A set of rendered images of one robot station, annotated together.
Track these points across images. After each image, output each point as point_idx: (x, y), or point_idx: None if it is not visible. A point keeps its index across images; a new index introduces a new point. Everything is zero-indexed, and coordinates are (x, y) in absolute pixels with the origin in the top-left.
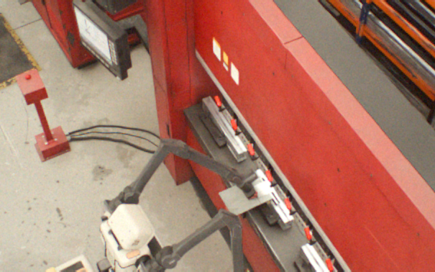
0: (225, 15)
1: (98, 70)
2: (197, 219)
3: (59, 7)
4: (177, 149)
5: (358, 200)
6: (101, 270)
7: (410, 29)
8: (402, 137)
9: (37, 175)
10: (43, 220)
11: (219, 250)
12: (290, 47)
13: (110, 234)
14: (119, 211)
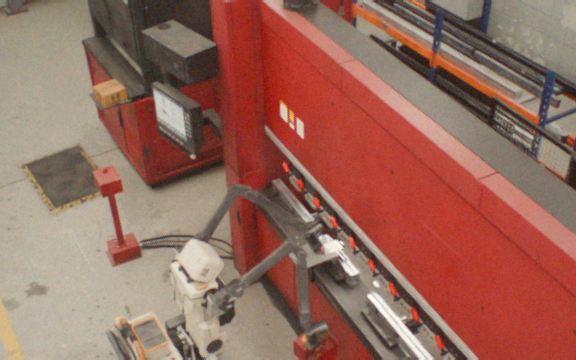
0: (290, 69)
1: (171, 189)
2: (267, 314)
3: (137, 118)
4: (245, 191)
5: (410, 193)
6: (169, 327)
7: None
8: (443, 118)
9: (107, 278)
10: (111, 316)
11: (290, 341)
12: (344, 65)
13: (180, 271)
14: (190, 244)
